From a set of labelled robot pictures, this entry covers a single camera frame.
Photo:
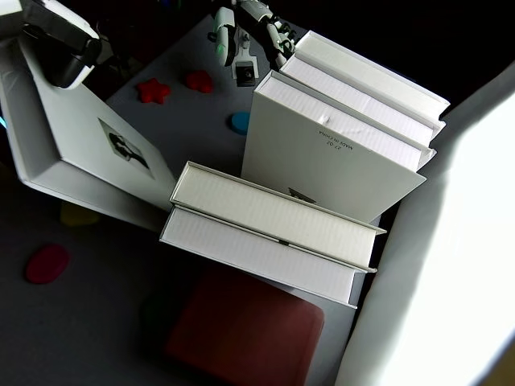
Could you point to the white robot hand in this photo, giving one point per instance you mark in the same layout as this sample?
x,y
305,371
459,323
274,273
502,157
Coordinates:
x,y
274,32
68,52

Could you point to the white hollow book with portrait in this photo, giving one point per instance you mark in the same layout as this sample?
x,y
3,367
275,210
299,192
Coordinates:
x,y
80,132

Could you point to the red heart block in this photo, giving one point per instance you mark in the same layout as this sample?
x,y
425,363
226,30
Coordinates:
x,y
199,81

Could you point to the red star block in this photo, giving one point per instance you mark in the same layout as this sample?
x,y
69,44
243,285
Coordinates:
x,y
153,91

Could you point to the cyan light strip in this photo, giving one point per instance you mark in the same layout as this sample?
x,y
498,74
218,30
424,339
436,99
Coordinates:
x,y
2,122

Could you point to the blue round block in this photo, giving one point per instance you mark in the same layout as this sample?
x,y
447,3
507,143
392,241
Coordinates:
x,y
240,122

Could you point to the white book with emblem cover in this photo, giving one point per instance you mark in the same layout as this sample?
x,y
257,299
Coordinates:
x,y
322,173

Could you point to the yellow square block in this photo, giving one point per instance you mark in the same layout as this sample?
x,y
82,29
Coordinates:
x,y
76,217

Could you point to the cream white book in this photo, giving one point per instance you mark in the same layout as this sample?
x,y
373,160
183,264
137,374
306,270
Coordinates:
x,y
261,205

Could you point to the magenta oval block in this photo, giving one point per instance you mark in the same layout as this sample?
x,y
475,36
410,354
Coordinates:
x,y
47,264

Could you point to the white book with photo cover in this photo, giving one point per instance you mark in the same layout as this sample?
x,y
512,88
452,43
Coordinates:
x,y
249,253

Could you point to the grey table cloth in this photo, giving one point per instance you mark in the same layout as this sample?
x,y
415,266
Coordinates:
x,y
100,321

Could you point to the green block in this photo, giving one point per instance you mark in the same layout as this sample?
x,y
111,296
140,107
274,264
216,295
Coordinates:
x,y
155,311

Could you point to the large white blurred panel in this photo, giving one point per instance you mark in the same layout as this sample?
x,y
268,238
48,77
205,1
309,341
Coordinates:
x,y
462,241

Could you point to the dull red plain book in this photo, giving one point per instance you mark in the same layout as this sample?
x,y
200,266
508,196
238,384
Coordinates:
x,y
241,342

